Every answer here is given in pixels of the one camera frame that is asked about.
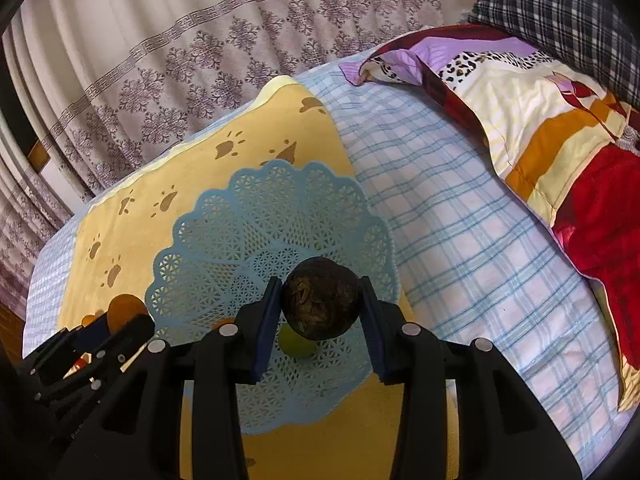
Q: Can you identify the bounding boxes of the dark brown avocado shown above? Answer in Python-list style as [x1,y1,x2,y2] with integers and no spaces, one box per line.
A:
[280,256,361,341]

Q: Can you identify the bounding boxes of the white patterned curtain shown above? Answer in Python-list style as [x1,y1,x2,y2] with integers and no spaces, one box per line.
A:
[0,0,446,306]

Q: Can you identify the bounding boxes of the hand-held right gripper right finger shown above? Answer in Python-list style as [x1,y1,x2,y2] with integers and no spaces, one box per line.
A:
[357,276,583,480]

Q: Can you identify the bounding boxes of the dark plaid pillow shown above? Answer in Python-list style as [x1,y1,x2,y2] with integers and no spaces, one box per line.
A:
[467,0,640,106]

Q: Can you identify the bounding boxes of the colourful patchwork quilt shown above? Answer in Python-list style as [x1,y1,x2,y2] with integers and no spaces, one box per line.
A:
[340,25,640,413]

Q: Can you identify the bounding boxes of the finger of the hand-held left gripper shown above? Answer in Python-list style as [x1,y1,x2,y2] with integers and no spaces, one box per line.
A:
[65,315,157,401]
[22,312,113,376]

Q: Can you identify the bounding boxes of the green lime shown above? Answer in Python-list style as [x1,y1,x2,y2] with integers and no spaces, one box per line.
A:
[279,327,317,358]

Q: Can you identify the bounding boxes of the blue plastic lattice basket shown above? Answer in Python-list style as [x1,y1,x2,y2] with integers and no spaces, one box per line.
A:
[144,160,401,436]

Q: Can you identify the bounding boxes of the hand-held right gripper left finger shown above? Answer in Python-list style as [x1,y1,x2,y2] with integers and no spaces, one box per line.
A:
[62,276,284,480]

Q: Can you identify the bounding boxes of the yellow paw print blanket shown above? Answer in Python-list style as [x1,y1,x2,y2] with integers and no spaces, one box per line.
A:
[59,76,456,480]

